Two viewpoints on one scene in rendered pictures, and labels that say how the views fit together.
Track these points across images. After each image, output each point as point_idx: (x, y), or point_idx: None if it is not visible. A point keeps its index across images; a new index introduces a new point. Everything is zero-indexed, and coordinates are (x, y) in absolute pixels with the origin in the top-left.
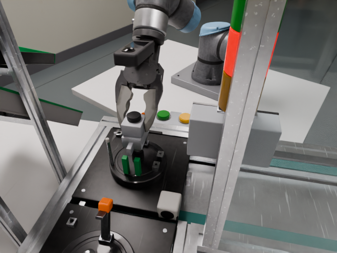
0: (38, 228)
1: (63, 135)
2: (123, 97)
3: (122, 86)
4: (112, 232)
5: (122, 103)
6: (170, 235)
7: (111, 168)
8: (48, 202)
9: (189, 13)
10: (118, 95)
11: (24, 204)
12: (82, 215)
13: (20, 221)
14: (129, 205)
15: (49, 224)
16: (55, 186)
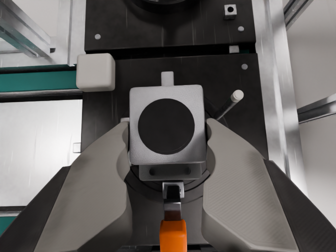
0: (272, 5)
1: None
2: (244, 182)
3: (284, 241)
4: (161, 0)
5: (233, 158)
6: (89, 33)
7: (214, 107)
8: (298, 97)
9: None
10: (275, 185)
11: (329, 87)
12: (221, 28)
13: (314, 64)
14: (159, 60)
15: (262, 13)
16: (306, 124)
